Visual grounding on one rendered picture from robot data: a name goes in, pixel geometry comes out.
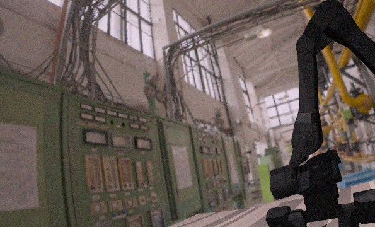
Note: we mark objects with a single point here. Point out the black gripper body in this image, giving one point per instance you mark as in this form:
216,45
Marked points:
325,207

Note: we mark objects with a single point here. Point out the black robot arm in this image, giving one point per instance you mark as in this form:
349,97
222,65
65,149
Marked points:
320,174

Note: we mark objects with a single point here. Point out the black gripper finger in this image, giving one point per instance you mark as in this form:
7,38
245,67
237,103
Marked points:
348,217
296,222

